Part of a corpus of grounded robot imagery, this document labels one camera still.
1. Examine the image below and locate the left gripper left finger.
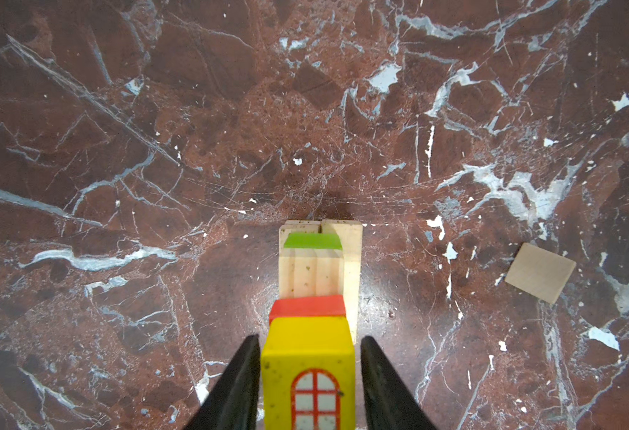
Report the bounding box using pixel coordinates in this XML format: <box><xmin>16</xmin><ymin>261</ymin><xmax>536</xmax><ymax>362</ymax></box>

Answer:
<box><xmin>184</xmin><ymin>334</ymin><xmax>261</xmax><ymax>430</ymax></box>

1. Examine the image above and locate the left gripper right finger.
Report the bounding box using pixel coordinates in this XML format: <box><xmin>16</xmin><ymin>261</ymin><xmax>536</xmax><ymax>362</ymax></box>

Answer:
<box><xmin>360</xmin><ymin>336</ymin><xmax>437</xmax><ymax>430</ymax></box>

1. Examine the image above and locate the yellow window block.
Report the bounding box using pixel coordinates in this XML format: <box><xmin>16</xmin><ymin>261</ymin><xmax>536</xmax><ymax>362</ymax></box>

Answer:
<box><xmin>261</xmin><ymin>316</ymin><xmax>356</xmax><ymax>429</ymax></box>

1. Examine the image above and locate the red wooden cube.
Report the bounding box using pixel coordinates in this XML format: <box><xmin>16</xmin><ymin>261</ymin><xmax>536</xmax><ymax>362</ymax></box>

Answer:
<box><xmin>269</xmin><ymin>295</ymin><xmax>346</xmax><ymax>324</ymax></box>

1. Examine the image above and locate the grooved wooden block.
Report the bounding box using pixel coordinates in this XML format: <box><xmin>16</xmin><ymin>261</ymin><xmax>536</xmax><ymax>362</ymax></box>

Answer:
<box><xmin>278</xmin><ymin>248</ymin><xmax>344</xmax><ymax>299</ymax></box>

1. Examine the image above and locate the green wooden block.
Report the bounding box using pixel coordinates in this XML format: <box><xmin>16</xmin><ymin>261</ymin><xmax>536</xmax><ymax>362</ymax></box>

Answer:
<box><xmin>283</xmin><ymin>231</ymin><xmax>342</xmax><ymax>251</ymax></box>

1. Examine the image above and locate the small wooden block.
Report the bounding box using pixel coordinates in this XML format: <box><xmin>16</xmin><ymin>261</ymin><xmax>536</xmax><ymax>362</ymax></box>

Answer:
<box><xmin>504</xmin><ymin>243</ymin><xmax>576</xmax><ymax>304</ymax></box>

